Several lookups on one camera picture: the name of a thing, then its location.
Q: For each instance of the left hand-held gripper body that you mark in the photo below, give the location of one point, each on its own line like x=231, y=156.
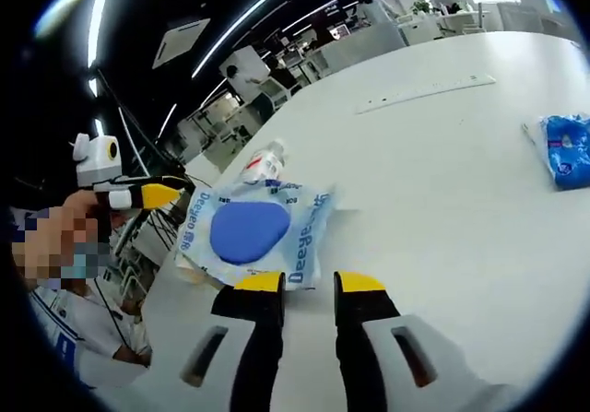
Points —
x=97, y=163

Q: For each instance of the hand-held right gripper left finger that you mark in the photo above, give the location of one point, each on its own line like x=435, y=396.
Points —
x=263, y=338

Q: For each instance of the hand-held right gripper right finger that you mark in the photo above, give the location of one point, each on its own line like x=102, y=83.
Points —
x=359, y=338

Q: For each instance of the wet wipes pack blue lid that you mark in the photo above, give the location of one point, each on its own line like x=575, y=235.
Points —
x=244, y=232

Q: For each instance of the clear plastic bottle red label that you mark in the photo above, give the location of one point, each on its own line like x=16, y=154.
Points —
x=269, y=163

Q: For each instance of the blue plastic packet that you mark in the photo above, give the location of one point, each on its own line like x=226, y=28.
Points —
x=569, y=154

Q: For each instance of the person's left hand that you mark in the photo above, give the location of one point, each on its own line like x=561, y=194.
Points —
x=74, y=204

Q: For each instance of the ceiling air vent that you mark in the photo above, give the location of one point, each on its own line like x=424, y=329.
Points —
x=180, y=43

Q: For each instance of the white office chair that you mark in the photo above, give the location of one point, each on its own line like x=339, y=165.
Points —
x=283, y=94

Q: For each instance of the person's white shirt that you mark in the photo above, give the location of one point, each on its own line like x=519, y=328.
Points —
x=78, y=333

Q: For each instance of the white power strip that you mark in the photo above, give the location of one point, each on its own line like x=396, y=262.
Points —
x=424, y=91

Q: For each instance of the potted plant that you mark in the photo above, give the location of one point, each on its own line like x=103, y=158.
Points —
x=421, y=6

